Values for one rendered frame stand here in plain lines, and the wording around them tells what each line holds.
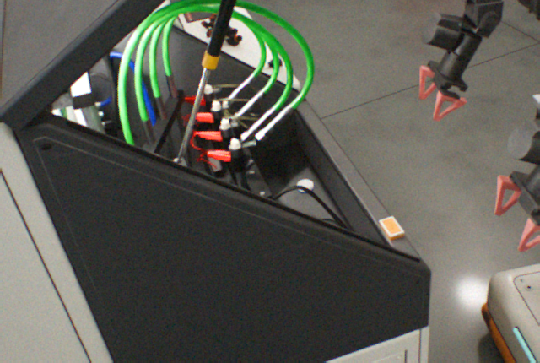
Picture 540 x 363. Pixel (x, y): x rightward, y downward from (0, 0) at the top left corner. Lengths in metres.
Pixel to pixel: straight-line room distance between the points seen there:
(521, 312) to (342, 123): 1.55
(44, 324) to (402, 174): 2.14
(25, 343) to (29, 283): 0.12
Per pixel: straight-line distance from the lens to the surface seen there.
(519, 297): 2.11
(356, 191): 1.39
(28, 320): 1.03
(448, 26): 1.46
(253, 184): 1.39
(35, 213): 0.90
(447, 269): 2.53
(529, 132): 1.12
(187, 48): 1.54
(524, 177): 1.23
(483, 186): 2.90
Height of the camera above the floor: 1.85
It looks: 37 degrees down
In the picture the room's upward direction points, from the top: 8 degrees counter-clockwise
